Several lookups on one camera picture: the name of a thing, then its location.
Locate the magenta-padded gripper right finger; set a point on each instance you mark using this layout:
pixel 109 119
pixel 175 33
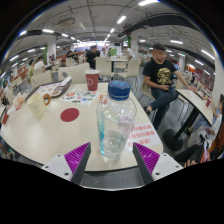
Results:
pixel 146 158

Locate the beige chair with oval hole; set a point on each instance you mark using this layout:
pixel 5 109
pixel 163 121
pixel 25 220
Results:
pixel 40 79
pixel 76 71

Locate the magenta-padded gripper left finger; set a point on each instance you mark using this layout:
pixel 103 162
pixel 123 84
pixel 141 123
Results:
pixel 76 158

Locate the group of beige chairs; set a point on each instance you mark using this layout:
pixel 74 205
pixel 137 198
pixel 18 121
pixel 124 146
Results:
pixel 105 66

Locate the red paper cup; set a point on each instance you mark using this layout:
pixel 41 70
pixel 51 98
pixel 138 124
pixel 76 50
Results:
pixel 92 80

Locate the ceiling air conditioner unit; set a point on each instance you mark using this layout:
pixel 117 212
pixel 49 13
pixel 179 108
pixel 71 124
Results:
pixel 65 22

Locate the flat round red coaster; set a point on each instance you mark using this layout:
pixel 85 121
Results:
pixel 69 114

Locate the colourful sticker leaflet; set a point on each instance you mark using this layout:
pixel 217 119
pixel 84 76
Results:
pixel 78 97

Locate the white crumpled napkin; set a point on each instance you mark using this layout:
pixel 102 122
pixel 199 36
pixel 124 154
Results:
pixel 65 81

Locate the neighbouring beige table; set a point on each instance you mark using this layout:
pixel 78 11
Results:
pixel 195 100

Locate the group of ceiling lights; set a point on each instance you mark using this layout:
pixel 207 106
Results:
pixel 148 2

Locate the clear bag of fries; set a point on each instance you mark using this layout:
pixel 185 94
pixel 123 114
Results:
pixel 20 99

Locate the person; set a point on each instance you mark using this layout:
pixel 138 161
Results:
pixel 196 153
pixel 91 57
pixel 161 76
pixel 30 70
pixel 215 120
pixel 39 64

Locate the clear blue-capped water bottle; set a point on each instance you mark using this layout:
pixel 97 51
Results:
pixel 115 126

